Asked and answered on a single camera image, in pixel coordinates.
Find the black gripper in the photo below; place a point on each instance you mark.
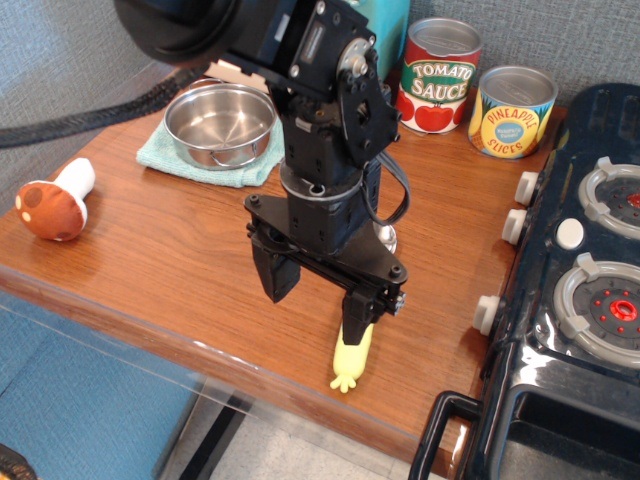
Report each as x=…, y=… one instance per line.
x=329, y=230

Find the stainless steel pot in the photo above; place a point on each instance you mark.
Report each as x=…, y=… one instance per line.
x=218, y=126

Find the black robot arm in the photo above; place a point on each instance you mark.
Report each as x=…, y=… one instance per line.
x=320, y=66

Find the black toy stove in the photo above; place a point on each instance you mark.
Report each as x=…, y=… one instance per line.
x=560, y=398

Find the tomato sauce can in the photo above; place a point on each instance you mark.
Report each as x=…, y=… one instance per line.
x=440, y=63

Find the pineapple slices can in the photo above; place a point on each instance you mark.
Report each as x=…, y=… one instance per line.
x=512, y=108

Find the brown plush mushroom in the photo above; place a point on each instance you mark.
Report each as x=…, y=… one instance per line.
x=56, y=210

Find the teal toy microwave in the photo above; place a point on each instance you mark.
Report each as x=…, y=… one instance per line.
x=388, y=20

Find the yellow handled metal spoon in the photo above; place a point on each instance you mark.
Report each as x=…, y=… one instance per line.
x=349, y=361

